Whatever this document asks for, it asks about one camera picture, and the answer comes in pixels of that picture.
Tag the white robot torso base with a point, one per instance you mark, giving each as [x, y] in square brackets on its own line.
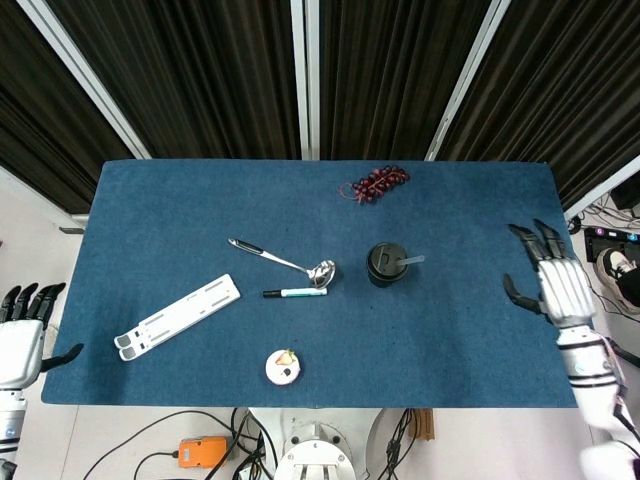
[312, 445]

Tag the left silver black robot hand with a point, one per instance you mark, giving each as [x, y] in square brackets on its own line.
[17, 345]

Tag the white black sneaker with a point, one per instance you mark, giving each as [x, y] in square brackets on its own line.
[612, 272]

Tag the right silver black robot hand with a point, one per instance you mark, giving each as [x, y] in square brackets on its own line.
[562, 290]

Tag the white folding laptop stand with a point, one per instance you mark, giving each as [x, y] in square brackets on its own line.
[180, 315]

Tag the black plastic cup lid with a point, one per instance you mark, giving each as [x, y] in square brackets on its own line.
[382, 259]

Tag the clear plastic straw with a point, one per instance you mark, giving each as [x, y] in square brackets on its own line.
[414, 260]

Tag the bunch of red grapes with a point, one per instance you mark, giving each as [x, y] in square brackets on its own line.
[377, 184]

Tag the black paper coffee cup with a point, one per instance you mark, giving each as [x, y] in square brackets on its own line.
[382, 281]

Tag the white double frame post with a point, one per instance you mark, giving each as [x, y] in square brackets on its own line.
[306, 80]

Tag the pink white toy cake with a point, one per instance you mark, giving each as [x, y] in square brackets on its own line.
[282, 369]

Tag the black box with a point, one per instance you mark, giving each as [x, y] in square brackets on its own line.
[627, 192]

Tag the blue fabric table cloth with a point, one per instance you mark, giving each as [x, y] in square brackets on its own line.
[320, 340]

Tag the black device with coloured lights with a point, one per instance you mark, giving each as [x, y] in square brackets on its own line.
[600, 242]

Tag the orange handheld device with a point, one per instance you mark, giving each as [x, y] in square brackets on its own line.
[202, 451]

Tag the wooden block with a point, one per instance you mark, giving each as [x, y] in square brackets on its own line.
[424, 425]

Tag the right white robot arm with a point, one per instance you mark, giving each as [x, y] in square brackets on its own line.
[595, 370]

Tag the dark pleated curtain panel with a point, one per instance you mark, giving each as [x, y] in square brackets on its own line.
[200, 75]
[565, 90]
[390, 75]
[40, 125]

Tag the white slanted frame post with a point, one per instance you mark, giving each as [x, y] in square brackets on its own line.
[465, 80]
[600, 187]
[85, 75]

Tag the green white marker pen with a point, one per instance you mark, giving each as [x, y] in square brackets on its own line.
[300, 292]

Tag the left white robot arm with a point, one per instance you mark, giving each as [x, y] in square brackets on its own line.
[10, 425]

